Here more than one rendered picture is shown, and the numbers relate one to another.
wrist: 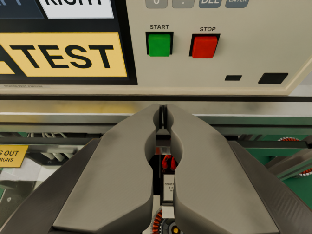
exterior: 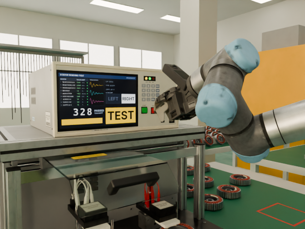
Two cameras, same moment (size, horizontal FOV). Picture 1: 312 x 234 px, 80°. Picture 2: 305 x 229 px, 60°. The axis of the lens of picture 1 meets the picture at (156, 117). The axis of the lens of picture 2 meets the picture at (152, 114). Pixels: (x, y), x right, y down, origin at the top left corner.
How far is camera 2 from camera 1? 0.77 m
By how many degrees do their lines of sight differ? 61
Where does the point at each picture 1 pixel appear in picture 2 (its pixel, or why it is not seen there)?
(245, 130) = (174, 138)
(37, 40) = (115, 109)
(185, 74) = (150, 120)
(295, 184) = (221, 212)
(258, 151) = (183, 151)
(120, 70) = (134, 120)
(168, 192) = (159, 206)
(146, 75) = (140, 121)
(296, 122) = (184, 131)
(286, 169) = (199, 166)
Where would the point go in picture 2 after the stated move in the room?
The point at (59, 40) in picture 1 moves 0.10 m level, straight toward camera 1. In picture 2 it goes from (121, 109) to (150, 110)
